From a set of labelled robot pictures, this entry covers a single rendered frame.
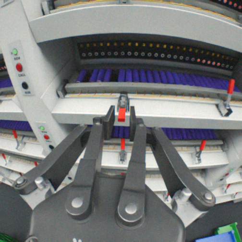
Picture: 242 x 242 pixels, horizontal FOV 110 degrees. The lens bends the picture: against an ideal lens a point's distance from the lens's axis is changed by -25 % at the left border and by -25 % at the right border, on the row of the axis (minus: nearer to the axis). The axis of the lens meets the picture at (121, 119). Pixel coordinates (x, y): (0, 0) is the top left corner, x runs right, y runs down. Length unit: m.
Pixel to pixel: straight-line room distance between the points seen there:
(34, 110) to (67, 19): 0.22
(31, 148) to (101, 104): 0.38
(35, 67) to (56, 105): 0.11
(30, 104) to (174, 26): 0.36
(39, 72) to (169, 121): 0.31
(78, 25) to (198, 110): 0.31
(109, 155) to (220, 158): 0.43
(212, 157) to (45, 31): 0.62
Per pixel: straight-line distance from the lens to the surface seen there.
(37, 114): 0.35
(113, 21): 0.23
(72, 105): 0.30
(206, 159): 0.50
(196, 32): 0.25
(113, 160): 0.40
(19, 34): 0.31
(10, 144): 0.66
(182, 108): 0.30
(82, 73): 0.37
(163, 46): 0.38
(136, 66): 0.37
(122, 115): 0.19
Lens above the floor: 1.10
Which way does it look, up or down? 34 degrees down
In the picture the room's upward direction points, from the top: straight up
